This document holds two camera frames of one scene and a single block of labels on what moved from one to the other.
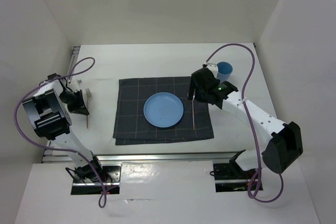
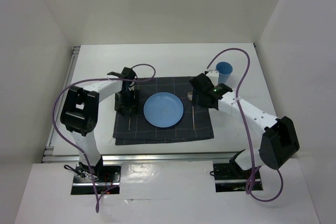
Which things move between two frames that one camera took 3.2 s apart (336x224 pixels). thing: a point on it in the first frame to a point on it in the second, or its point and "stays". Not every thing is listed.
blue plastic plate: x=163 y=109 stays
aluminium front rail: x=58 y=156 stays
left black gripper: x=80 y=107 to x=132 y=103
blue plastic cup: x=224 y=71 stays
